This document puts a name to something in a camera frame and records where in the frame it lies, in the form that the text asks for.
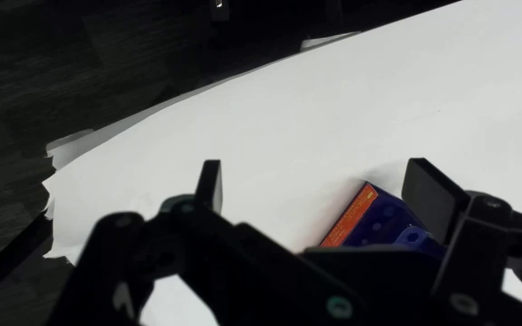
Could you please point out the blue and orange box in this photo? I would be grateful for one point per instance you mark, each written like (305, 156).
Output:
(374, 215)

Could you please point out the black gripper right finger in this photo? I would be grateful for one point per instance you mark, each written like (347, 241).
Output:
(436, 199)

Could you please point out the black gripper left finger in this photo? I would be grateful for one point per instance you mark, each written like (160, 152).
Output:
(209, 190)

